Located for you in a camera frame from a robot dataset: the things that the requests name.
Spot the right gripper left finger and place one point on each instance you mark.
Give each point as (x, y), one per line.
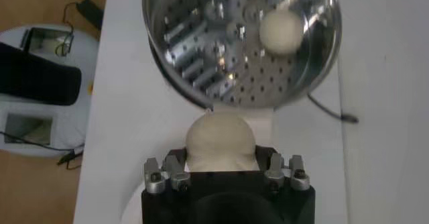
(174, 175)

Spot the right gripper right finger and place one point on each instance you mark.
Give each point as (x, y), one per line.
(285, 178)

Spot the white steamed baozi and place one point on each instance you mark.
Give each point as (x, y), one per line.
(281, 32)
(219, 138)

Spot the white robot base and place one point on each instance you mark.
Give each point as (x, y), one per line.
(67, 124)

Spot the perforated steel steamer basket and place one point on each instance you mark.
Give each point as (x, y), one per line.
(201, 27)

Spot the round white plate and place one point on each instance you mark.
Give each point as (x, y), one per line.
(131, 207)

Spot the black power brick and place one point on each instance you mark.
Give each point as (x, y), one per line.
(90, 12)

